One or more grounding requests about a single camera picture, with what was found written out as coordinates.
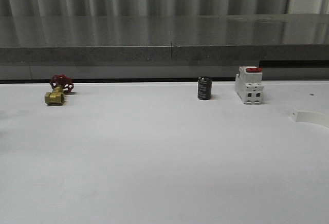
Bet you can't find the white half pipe clamp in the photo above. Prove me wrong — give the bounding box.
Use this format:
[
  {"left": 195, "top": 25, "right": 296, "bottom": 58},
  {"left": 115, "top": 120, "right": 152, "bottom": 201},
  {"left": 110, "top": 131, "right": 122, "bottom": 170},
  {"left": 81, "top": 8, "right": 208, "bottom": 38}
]
[{"left": 290, "top": 109, "right": 329, "bottom": 128}]

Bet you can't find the black cylindrical capacitor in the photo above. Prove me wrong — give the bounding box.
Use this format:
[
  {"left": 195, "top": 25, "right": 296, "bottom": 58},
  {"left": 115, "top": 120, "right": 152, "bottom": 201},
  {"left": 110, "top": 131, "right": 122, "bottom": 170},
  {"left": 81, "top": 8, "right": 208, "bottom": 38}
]
[{"left": 197, "top": 76, "right": 212, "bottom": 100}]

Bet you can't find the brass valve red handwheel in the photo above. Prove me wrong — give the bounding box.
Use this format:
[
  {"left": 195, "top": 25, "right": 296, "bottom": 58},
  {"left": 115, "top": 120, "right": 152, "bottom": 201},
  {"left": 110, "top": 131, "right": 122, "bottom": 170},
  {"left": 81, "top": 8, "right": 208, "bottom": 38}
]
[{"left": 44, "top": 74, "right": 74, "bottom": 105}]

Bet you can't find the grey stone counter ledge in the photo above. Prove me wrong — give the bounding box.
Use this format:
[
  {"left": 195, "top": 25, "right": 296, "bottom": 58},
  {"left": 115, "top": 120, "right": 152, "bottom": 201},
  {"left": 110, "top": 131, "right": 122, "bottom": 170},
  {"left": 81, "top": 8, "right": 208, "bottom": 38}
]
[{"left": 1, "top": 14, "right": 328, "bottom": 82}]

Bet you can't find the white circuit breaker red switch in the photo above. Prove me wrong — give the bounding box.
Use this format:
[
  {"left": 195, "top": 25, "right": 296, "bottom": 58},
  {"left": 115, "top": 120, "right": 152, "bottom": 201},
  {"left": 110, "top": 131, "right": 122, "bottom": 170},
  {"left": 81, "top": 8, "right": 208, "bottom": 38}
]
[{"left": 235, "top": 66, "right": 264, "bottom": 105}]

